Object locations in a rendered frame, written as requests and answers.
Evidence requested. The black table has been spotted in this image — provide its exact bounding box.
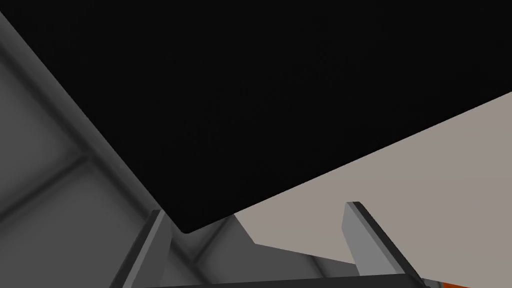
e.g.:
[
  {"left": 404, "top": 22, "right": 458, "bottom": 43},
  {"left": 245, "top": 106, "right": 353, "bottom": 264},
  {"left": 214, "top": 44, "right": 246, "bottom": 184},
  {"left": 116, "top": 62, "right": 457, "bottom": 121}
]
[{"left": 0, "top": 0, "right": 512, "bottom": 235}]

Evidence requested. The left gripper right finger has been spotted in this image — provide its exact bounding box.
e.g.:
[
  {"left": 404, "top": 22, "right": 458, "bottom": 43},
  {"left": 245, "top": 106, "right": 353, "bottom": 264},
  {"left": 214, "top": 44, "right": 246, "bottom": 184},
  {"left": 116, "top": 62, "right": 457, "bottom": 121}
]
[{"left": 340, "top": 200, "right": 422, "bottom": 279}]

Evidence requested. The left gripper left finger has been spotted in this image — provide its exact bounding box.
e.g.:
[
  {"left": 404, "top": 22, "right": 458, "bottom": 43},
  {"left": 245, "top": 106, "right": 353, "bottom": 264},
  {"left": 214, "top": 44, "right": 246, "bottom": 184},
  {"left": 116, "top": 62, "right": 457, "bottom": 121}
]
[{"left": 109, "top": 208, "right": 174, "bottom": 288}]

